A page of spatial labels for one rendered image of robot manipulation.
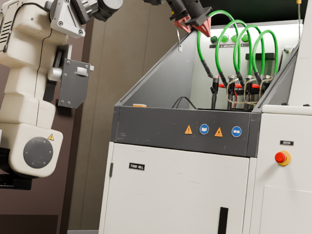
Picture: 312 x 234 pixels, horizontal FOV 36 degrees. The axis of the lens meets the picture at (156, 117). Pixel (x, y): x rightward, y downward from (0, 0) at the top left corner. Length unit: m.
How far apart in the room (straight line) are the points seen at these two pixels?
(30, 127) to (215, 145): 0.68
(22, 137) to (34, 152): 0.06
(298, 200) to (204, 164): 0.38
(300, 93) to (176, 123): 0.49
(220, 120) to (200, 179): 0.24
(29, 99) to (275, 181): 0.87
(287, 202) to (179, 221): 0.44
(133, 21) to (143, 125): 2.01
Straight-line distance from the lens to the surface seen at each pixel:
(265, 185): 1.73
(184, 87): 2.51
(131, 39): 3.91
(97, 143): 3.71
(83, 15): 1.54
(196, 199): 1.86
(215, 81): 2.15
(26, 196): 3.45
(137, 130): 2.04
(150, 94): 2.28
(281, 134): 1.72
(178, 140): 1.91
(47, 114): 1.64
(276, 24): 2.39
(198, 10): 1.83
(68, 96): 1.65
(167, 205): 1.94
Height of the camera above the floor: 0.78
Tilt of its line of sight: 4 degrees up
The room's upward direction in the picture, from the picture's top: 7 degrees clockwise
